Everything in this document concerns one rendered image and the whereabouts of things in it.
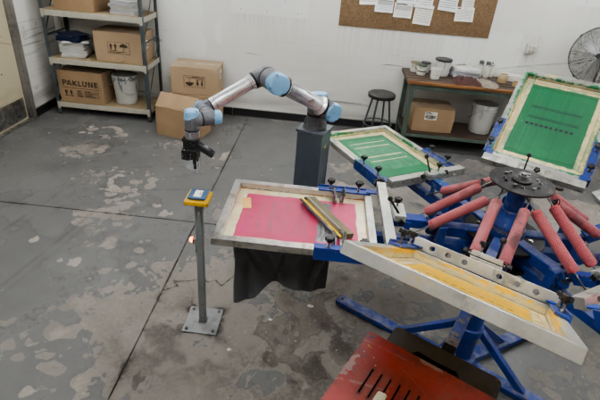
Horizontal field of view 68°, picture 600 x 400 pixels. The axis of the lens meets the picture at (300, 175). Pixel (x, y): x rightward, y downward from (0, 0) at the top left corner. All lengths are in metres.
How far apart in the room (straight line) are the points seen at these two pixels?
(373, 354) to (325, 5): 4.78
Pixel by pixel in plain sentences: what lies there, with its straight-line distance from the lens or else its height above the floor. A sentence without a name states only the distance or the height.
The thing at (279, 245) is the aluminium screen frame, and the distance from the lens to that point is 2.11.
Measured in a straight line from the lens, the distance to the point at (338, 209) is 2.48.
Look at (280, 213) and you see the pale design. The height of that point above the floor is 0.95.
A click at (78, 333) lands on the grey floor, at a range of 3.23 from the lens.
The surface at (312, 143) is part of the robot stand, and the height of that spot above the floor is 1.13.
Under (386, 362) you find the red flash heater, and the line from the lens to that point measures 1.55.
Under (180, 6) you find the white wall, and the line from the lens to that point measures 6.12.
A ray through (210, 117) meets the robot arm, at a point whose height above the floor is 1.42.
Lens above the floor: 2.27
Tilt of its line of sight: 28 degrees down
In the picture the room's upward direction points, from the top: 5 degrees clockwise
